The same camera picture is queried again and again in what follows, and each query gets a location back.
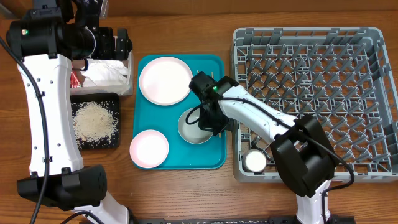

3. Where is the grey bowl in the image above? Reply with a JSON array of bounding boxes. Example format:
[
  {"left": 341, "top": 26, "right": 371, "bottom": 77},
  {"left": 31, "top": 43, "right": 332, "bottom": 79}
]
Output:
[{"left": 178, "top": 108, "right": 213, "bottom": 144}]

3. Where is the white napkin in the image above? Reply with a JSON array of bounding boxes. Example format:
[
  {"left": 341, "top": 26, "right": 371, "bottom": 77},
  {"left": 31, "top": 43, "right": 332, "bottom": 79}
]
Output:
[{"left": 81, "top": 59, "right": 130, "bottom": 87}]

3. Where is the red sauce packet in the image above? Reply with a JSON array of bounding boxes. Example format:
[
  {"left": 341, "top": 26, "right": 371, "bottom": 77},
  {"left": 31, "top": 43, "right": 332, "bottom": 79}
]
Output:
[{"left": 70, "top": 71, "right": 81, "bottom": 88}]

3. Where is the white cup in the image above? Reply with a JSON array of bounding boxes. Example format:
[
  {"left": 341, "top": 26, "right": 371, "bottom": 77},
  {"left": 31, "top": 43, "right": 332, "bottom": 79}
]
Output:
[{"left": 242, "top": 149, "right": 267, "bottom": 173}]

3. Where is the cooked rice pile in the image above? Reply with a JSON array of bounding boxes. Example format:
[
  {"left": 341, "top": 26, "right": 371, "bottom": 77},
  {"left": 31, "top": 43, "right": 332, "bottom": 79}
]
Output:
[{"left": 72, "top": 101, "right": 119, "bottom": 148}]

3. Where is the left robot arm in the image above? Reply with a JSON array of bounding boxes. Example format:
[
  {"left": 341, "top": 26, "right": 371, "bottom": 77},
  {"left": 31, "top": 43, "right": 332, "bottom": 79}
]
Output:
[{"left": 1, "top": 0, "right": 136, "bottom": 223}]

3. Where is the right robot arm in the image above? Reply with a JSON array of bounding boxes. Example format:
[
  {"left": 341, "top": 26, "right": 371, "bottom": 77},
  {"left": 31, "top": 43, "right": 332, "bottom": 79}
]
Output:
[{"left": 189, "top": 72, "right": 355, "bottom": 223}]

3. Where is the clear plastic waste bin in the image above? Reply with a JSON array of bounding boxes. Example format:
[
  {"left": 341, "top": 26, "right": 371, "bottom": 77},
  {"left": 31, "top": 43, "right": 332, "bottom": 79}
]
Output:
[{"left": 70, "top": 52, "right": 134, "bottom": 96}]

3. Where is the grey dishwasher rack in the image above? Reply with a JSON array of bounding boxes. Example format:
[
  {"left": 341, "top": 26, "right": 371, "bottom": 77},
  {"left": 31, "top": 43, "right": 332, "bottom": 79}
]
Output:
[{"left": 231, "top": 27, "right": 397, "bottom": 183}]

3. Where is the right wooden chopstick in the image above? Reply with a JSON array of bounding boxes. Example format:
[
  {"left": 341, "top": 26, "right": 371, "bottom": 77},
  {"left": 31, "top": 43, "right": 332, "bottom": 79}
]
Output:
[{"left": 211, "top": 72, "right": 221, "bottom": 138}]

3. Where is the teal serving tray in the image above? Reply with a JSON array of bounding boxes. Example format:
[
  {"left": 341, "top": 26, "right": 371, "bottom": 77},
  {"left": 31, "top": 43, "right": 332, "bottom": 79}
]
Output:
[{"left": 133, "top": 54, "right": 227, "bottom": 170}]

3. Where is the large white plate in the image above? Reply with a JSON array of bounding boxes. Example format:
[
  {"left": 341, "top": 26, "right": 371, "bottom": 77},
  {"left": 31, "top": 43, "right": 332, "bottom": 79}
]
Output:
[{"left": 139, "top": 57, "right": 193, "bottom": 106}]

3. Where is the black plastic tray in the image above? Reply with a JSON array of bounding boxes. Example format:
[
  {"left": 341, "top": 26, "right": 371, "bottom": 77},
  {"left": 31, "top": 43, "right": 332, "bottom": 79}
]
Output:
[{"left": 70, "top": 93, "right": 121, "bottom": 150}]

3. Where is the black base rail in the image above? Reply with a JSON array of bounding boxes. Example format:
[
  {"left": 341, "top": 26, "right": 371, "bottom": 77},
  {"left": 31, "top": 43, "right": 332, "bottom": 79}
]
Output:
[{"left": 131, "top": 215, "right": 356, "bottom": 224}]

